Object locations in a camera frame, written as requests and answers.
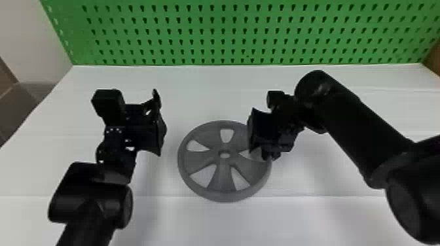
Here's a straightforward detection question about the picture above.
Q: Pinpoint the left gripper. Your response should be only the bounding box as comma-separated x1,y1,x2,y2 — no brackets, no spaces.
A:
122,88,168,158

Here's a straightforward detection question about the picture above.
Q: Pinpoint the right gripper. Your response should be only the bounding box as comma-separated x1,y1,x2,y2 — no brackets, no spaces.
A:
246,103,306,162

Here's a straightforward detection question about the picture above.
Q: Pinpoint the grey wheel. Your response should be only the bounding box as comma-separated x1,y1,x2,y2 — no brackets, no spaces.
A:
177,119,274,203

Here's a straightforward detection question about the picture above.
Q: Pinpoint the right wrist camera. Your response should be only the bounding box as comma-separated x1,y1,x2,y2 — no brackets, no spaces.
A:
266,90,295,113

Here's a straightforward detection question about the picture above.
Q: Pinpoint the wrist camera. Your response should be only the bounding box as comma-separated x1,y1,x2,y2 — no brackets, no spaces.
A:
90,88,127,127
266,90,295,113

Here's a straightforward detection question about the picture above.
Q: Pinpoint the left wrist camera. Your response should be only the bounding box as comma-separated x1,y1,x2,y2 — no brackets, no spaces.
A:
90,88,127,127

